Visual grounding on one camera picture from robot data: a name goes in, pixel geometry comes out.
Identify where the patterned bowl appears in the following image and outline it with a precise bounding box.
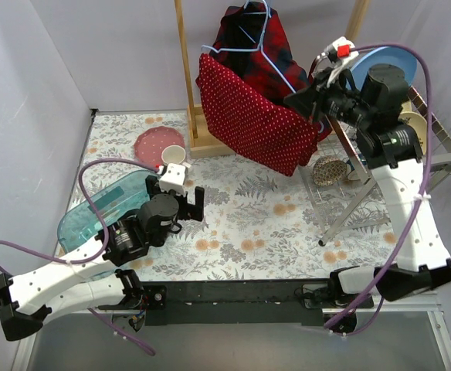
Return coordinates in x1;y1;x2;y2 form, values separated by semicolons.
313;156;347;186

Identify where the metal dish rack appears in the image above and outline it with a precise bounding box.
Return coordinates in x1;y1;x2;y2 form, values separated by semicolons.
298;45;451;247

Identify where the floral tablecloth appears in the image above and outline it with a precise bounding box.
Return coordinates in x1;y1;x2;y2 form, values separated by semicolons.
53;111;410;282

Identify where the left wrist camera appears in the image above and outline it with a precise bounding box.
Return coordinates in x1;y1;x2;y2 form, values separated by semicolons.
157;163;188;196

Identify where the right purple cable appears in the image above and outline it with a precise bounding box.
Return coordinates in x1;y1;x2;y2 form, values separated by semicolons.
324;43;432;335

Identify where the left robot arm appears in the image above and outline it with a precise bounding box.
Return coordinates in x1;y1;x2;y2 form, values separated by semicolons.
0;175;205;342

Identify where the teal plastic tray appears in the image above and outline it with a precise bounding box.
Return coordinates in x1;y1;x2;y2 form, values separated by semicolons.
57;170;151;254

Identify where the blue plate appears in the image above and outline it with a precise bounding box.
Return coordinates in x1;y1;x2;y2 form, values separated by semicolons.
351;46;418;90

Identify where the cream plate with flower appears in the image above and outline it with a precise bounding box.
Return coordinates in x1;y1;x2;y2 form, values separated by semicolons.
398;111;428;155

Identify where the blue white cup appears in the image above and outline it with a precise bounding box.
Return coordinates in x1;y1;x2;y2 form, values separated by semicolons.
346;159;361;182

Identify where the wooden hanger stand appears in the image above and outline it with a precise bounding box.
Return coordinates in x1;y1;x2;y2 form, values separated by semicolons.
174;0;371;159

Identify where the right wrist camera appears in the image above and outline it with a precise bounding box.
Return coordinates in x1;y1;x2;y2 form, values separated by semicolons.
324;36;359;87

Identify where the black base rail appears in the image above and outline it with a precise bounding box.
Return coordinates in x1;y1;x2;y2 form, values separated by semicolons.
109;277;373;328

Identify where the white mug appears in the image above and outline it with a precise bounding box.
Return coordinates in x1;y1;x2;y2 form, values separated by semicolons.
161;145;191;171

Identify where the blue wire hanger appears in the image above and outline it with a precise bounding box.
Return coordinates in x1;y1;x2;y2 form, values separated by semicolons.
238;1;272;43
201;0;327;134

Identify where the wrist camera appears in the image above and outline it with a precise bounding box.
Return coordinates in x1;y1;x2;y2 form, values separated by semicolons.
157;163;188;196
324;36;359;87

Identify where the red plaid skirt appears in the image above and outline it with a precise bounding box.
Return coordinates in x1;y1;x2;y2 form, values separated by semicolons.
195;2;333;142

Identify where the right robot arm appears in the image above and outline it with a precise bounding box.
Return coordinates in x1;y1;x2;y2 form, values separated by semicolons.
284;63;451;308

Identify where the pink dotted plate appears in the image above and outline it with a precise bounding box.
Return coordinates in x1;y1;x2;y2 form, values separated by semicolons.
134;126;185;167

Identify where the red polka dot cloth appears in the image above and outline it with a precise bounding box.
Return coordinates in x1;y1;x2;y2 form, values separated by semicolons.
196;54;318;176

